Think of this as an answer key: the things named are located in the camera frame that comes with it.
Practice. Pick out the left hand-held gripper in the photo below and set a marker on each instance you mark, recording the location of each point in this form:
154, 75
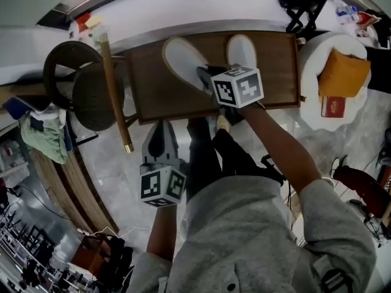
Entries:
162, 185

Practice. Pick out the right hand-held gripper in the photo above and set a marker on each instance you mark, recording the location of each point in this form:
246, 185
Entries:
241, 87

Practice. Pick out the white slipper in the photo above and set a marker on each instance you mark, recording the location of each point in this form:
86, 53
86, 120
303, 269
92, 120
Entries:
183, 60
241, 50

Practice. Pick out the person's right forearm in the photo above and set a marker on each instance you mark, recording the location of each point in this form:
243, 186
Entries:
284, 145

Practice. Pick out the person's left forearm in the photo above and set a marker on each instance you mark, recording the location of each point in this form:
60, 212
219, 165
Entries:
162, 233

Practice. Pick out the person's black trousers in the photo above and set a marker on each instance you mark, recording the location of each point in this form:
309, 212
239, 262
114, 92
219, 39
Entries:
201, 157

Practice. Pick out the person's right shoe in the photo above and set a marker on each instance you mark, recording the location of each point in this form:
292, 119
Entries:
223, 122

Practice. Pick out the wooden shoe shelf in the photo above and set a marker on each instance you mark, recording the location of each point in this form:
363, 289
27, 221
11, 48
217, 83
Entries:
275, 72

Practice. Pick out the black round chair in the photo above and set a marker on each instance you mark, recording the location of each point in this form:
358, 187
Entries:
91, 102

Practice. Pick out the white window ledge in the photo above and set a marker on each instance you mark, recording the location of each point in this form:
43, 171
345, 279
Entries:
152, 11

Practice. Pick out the curved wooden platform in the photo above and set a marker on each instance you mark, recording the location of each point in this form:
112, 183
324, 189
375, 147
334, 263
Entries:
76, 191

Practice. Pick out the white round sofa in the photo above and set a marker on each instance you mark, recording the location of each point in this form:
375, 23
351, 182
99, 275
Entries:
311, 63

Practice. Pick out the black waist device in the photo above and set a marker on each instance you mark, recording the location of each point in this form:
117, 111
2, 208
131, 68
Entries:
273, 168

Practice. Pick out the green cloth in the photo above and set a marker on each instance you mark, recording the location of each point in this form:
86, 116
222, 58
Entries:
46, 142

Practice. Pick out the white cloth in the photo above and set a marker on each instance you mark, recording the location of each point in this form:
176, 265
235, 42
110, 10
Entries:
49, 113

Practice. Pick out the small yellow block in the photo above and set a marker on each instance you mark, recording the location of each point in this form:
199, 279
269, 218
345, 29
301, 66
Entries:
94, 21

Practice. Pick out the person's gray sweater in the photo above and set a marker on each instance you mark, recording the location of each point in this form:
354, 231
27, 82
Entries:
244, 240

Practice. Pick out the brown wooden box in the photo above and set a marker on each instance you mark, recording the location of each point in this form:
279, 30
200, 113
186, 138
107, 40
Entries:
90, 255

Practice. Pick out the red book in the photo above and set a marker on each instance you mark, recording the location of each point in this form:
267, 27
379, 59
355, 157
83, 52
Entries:
333, 107

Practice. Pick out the small red box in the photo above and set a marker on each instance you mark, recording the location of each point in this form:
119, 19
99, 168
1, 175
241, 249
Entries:
83, 22

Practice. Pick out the orange cushion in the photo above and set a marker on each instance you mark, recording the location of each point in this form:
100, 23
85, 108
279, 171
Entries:
345, 75

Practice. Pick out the white table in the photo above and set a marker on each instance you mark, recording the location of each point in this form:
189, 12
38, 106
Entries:
15, 169

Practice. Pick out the cardboard box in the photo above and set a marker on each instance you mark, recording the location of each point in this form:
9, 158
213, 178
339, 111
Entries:
21, 93

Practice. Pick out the clear water jug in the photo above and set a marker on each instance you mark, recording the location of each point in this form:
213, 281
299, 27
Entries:
10, 151

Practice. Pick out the blue chair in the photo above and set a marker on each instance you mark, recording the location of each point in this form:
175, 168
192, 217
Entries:
13, 107

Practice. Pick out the clear water bottle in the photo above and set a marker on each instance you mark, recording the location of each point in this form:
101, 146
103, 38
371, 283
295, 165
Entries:
346, 12

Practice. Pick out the red packet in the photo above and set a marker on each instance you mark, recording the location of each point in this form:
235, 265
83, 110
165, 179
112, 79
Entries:
368, 18

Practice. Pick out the black panel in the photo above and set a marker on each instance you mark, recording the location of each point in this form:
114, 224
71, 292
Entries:
380, 41

